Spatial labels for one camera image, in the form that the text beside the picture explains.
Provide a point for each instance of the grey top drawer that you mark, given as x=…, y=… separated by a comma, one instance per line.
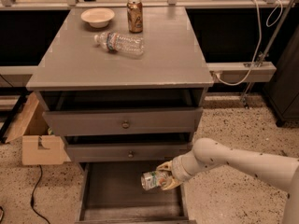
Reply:
x=81, y=123

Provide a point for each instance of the clear plastic water bottle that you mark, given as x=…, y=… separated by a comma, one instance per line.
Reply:
x=115, y=42

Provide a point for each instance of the grey drawer cabinet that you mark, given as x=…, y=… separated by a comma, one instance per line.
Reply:
x=77, y=75

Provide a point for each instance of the metal pole stand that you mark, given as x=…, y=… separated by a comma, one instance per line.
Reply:
x=259, y=61

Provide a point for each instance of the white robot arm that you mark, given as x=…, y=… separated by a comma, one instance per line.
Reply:
x=278, y=171

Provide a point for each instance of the grey drawer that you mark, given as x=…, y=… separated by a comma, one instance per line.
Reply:
x=81, y=123
x=126, y=152
x=112, y=194

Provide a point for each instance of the grey middle drawer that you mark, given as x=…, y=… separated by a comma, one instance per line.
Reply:
x=126, y=152

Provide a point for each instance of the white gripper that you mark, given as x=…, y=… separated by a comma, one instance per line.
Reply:
x=177, y=169

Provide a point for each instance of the white bowl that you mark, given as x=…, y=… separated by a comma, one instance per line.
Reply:
x=98, y=17

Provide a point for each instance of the brown soda can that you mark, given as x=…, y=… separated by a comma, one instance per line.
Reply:
x=135, y=16

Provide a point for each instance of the grey rail beam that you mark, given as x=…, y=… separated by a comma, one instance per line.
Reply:
x=241, y=72

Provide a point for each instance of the grey bottom drawer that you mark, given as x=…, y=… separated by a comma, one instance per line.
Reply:
x=112, y=194

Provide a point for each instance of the dark grey cabinet right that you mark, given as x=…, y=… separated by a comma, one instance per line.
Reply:
x=282, y=91

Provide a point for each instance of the cardboard box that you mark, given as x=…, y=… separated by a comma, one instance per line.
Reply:
x=38, y=146

